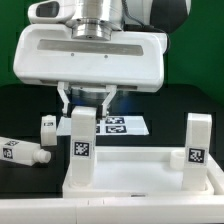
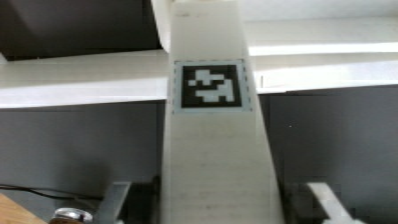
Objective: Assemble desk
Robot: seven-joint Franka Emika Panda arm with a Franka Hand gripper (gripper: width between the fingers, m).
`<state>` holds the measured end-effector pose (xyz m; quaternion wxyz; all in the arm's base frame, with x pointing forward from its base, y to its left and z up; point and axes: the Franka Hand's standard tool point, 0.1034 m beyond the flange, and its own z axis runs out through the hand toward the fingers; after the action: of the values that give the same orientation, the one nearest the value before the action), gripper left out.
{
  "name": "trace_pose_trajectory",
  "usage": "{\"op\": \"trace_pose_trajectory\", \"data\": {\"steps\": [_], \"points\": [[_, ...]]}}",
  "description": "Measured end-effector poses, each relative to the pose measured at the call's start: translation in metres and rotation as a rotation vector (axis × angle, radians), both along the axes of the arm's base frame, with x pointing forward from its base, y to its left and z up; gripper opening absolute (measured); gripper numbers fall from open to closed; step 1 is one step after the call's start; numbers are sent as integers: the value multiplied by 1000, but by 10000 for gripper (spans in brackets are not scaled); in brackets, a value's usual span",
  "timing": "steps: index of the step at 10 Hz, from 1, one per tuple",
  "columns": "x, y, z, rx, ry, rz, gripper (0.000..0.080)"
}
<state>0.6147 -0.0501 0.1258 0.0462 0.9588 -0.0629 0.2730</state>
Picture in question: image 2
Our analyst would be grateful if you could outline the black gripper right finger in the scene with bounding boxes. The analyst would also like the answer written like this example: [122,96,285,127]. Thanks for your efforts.
[285,182,369,224]

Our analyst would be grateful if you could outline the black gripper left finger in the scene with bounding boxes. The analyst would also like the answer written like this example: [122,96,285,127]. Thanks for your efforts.
[95,176,162,224]

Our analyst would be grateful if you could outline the white leg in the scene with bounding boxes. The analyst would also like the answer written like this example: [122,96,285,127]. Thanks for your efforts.
[161,0,285,224]

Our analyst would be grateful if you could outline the white desk top tray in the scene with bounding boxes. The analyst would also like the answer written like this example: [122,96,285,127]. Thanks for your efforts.
[0,0,398,108]

